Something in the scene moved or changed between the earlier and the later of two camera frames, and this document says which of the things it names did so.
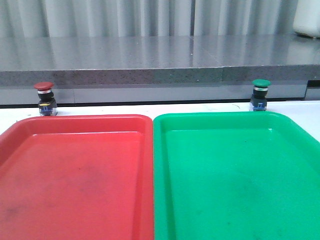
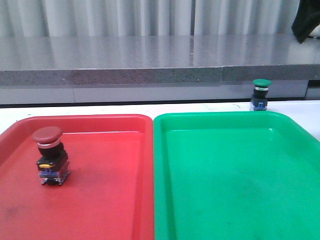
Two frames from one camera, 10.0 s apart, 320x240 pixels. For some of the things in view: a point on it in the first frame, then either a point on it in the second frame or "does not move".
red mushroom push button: [47, 104] -> [53, 166]
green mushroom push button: [259, 101] does not move
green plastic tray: [234, 175] does not move
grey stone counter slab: [61, 60] does not move
